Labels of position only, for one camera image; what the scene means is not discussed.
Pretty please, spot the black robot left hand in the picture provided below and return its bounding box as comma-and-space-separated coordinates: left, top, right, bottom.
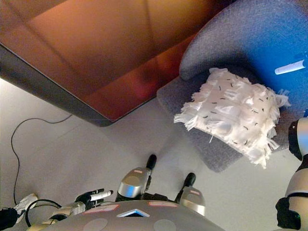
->
75, 189, 114, 209

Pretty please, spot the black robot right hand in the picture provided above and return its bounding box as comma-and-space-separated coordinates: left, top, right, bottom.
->
274, 59, 306, 76

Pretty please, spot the white fringed pillow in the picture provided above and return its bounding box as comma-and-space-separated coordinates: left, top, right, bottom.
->
173, 67, 291, 169

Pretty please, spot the grey fabric sofa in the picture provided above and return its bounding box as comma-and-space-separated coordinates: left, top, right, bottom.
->
156, 0, 308, 173

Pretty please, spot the silver robot left leg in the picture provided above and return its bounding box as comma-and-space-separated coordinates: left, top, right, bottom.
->
115, 154, 157, 202

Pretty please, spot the silver robot leg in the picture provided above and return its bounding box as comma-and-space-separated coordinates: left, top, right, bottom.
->
174, 172, 206, 216
115, 154, 157, 202

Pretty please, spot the grey robot torso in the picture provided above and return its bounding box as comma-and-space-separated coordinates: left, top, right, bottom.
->
43, 192, 227, 231

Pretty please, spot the silver robot right leg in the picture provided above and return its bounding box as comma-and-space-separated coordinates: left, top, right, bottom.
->
174, 172, 206, 216

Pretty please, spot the red-brown wooden table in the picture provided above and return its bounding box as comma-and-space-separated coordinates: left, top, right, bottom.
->
0, 0, 234, 128

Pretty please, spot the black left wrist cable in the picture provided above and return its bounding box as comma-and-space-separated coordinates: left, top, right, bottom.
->
25, 199, 63, 228

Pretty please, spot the thin dark floor cable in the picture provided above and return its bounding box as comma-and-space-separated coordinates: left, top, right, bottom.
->
11, 114, 73, 205

